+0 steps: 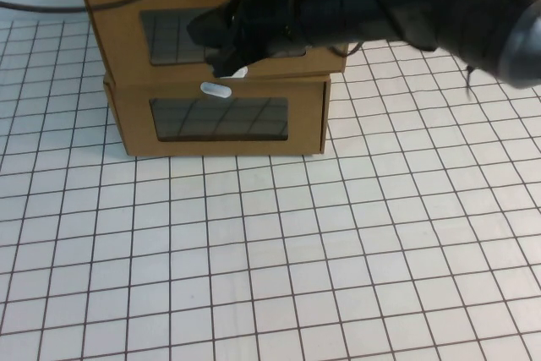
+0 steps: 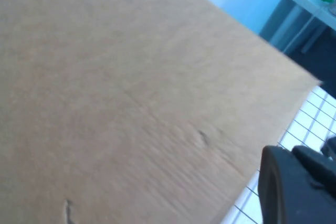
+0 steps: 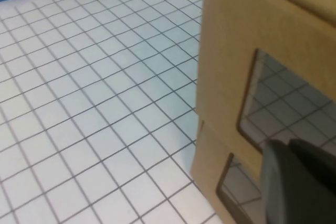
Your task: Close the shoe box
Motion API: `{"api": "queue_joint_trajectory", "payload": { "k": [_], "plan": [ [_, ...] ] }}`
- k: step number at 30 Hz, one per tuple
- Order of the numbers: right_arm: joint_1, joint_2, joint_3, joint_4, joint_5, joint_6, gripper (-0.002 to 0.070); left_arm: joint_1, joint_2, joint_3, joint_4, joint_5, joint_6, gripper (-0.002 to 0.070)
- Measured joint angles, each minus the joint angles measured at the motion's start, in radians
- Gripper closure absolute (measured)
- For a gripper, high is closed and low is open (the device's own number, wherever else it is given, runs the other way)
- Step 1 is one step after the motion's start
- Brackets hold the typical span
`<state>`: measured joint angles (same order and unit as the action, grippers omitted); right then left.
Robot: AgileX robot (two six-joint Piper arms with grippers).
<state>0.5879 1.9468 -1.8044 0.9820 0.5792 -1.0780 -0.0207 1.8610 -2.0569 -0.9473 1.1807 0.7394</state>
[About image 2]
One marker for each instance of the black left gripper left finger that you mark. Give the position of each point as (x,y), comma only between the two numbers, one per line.
(283,197)

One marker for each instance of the brown cardboard box sleeve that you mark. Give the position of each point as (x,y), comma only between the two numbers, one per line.
(131,90)

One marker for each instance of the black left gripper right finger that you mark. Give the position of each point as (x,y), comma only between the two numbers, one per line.
(320,172)

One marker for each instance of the dark background furniture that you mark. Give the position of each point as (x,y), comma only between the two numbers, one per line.
(315,64)

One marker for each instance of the white black-grid tablecloth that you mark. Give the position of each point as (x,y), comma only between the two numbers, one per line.
(309,119)

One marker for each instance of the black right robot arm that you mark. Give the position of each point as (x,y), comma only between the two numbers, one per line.
(331,145)

